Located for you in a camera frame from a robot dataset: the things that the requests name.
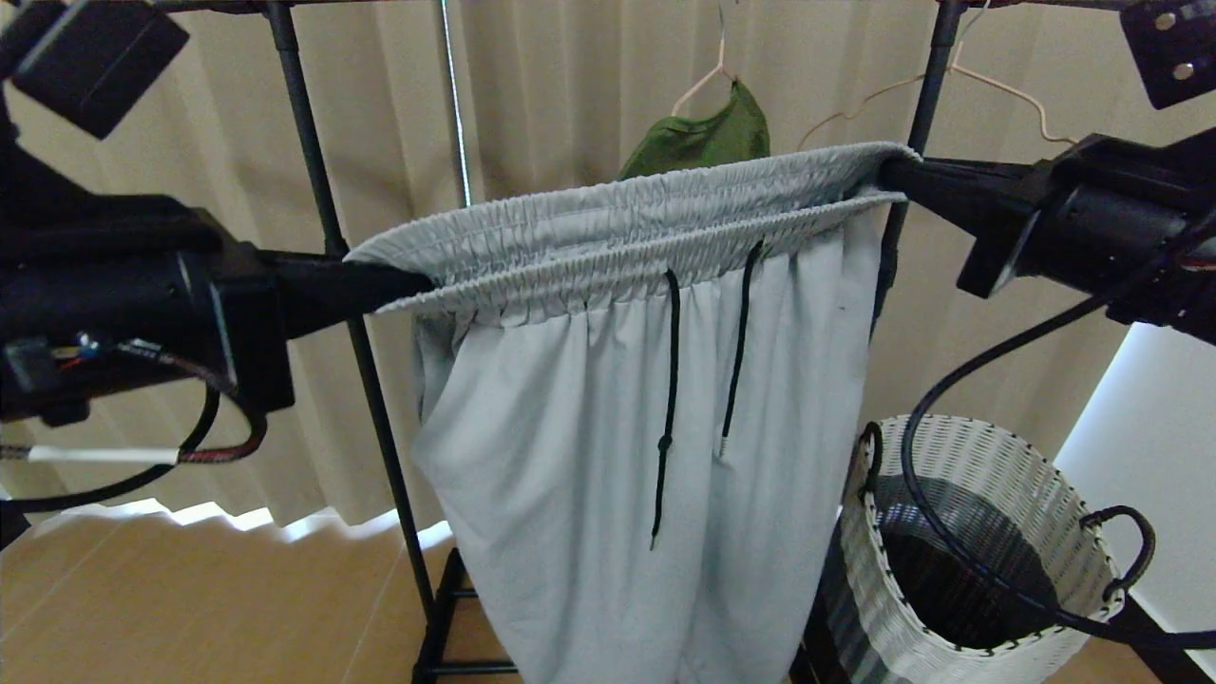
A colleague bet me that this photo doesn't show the green printed shirt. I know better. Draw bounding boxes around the green printed shirt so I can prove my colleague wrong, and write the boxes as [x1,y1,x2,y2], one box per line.
[617,78,772,181]

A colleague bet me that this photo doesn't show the black clothes rack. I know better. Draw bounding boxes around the black clothes rack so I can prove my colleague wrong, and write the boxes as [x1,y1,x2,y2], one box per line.
[152,0,1131,684]

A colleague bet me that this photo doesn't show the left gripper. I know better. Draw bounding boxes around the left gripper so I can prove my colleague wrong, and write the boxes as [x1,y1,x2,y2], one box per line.
[142,245,295,414]

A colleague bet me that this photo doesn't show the white laundry basket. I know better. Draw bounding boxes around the white laundry basket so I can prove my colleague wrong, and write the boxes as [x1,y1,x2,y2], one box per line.
[825,414,1158,684]

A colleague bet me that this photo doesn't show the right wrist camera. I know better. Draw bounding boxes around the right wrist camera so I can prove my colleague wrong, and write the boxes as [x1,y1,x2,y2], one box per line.
[1119,0,1216,111]

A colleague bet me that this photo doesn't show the beige curtain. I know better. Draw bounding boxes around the beige curtain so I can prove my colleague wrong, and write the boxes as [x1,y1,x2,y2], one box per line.
[0,0,1216,533]

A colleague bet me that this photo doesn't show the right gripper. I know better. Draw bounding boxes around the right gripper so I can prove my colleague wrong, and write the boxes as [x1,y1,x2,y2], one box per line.
[955,133,1207,305]

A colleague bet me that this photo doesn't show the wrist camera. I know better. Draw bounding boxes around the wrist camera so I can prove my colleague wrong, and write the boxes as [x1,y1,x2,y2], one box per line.
[1119,0,1216,111]
[0,0,191,142]

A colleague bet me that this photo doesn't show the pale grey shorts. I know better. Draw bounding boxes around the pale grey shorts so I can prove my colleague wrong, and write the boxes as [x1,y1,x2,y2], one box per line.
[344,141,922,684]

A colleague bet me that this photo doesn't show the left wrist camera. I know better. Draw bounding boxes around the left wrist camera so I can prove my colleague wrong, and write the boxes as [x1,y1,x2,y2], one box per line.
[0,0,191,142]

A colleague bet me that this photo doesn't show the pink clothes hanger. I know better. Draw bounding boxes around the pink clothes hanger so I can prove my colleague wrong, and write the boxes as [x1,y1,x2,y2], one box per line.
[796,0,1079,153]
[670,0,737,120]

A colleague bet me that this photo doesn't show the braided brown cable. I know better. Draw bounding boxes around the braided brown cable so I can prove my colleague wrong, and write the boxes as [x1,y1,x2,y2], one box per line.
[0,342,270,468]

